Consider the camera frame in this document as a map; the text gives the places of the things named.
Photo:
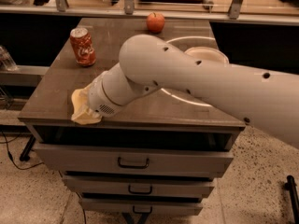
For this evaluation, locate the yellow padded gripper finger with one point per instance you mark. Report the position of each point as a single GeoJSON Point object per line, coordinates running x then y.
{"type": "Point", "coordinates": [85, 91]}
{"type": "Point", "coordinates": [91, 113]}

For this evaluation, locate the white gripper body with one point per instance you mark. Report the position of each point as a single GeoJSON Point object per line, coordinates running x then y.
{"type": "Point", "coordinates": [97, 99]}

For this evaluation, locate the yellow sponge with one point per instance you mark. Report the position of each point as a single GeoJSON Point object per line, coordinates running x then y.
{"type": "Point", "coordinates": [79, 104]}

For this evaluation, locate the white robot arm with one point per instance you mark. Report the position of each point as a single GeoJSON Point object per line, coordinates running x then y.
{"type": "Point", "coordinates": [267, 100]}

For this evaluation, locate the white paper bowl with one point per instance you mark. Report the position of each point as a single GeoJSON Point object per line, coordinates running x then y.
{"type": "Point", "coordinates": [207, 53]}

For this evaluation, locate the red soda can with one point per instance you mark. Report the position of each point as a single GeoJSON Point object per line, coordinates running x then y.
{"type": "Point", "coordinates": [82, 45]}

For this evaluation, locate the middle grey drawer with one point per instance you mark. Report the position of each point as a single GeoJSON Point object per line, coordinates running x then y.
{"type": "Point", "coordinates": [141, 187]}

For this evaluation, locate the grey drawer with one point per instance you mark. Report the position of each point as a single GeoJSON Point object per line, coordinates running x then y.
{"type": "Point", "coordinates": [141, 207]}
{"type": "Point", "coordinates": [134, 161]}
{"type": "Point", "coordinates": [141, 187]}

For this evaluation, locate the black stand leg left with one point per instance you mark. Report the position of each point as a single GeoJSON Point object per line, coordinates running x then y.
{"type": "Point", "coordinates": [25, 153]}

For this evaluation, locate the black stand leg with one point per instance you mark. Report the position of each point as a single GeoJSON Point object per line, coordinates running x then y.
{"type": "Point", "coordinates": [290, 186]}
{"type": "Point", "coordinates": [25, 153]}

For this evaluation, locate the clear plastic object left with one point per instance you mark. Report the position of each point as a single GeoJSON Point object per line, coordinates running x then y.
{"type": "Point", "coordinates": [6, 60]}

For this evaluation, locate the grey drawer cabinet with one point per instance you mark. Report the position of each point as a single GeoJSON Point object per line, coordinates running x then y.
{"type": "Point", "coordinates": [165, 120]}

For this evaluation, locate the red apple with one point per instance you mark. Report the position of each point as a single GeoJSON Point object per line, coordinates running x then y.
{"type": "Point", "coordinates": [155, 22]}

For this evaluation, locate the top grey drawer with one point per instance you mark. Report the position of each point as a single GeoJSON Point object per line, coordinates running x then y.
{"type": "Point", "coordinates": [134, 161]}

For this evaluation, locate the bottom grey drawer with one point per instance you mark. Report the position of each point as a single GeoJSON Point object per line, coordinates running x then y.
{"type": "Point", "coordinates": [141, 207]}

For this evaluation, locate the black stand leg right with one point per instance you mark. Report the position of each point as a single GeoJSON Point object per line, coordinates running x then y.
{"type": "Point", "coordinates": [290, 186]}

